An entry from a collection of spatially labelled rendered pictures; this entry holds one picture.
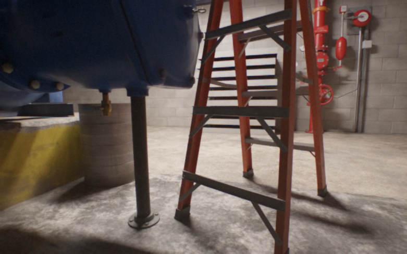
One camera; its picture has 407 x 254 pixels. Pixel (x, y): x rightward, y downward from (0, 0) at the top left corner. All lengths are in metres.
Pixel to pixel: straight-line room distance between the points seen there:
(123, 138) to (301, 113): 3.23
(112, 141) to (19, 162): 0.47
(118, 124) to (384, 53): 4.04
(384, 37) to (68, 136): 4.40
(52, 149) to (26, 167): 0.17
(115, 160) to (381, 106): 3.99
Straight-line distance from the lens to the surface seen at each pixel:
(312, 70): 1.04
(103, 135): 1.33
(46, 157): 1.49
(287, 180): 0.70
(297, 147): 1.19
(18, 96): 1.55
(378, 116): 4.30
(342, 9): 4.10
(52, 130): 1.50
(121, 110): 1.33
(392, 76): 4.36
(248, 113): 0.74
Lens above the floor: 0.52
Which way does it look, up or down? 7 degrees down
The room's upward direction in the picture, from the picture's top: straight up
